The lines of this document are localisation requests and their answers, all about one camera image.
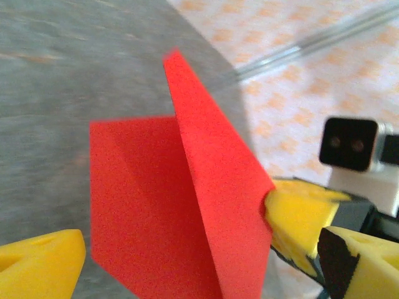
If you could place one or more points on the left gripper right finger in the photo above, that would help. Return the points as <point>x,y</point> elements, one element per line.
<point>371,268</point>

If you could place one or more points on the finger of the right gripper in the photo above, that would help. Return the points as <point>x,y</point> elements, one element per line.
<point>311,189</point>
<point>296,224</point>

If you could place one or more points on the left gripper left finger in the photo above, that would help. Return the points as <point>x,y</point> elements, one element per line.
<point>40,268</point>

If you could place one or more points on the red square paper sheet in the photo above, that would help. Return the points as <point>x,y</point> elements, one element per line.
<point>140,187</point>

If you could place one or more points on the aluminium frame post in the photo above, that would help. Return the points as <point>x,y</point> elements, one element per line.
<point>311,42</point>

